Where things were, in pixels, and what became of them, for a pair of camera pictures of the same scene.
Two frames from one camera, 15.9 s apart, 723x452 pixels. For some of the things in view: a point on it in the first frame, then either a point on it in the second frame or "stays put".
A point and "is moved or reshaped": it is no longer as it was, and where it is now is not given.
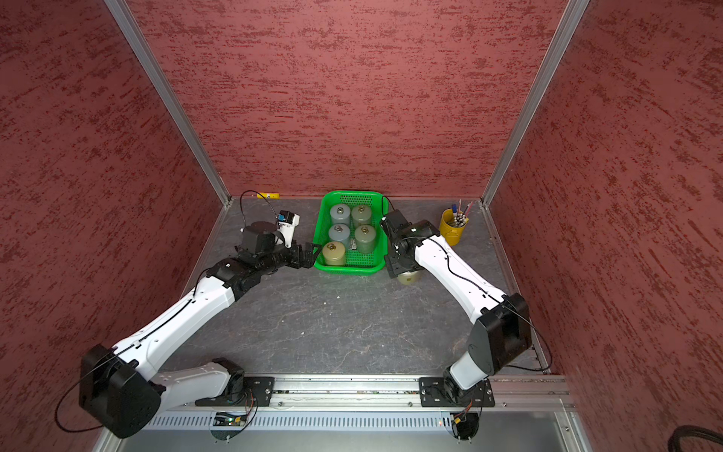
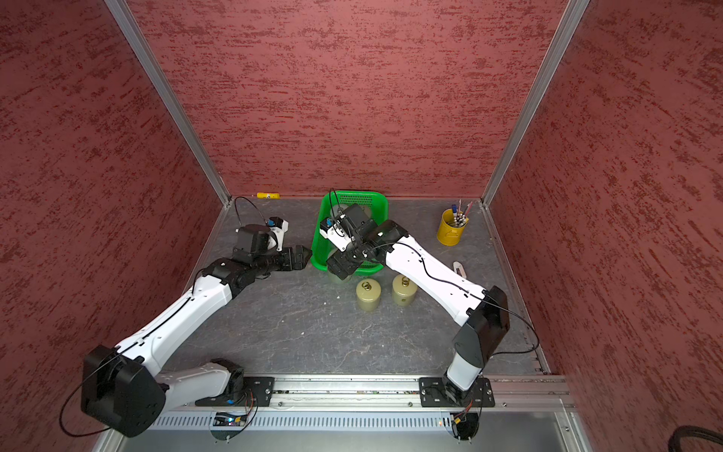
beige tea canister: (333, 253) is moved or reshaped
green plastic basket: (357, 263) stays put
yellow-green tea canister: (409, 278) is moved or reshaped
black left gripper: (297, 261) stays put
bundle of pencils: (460, 217) stays put
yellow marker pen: (268, 196) stays put
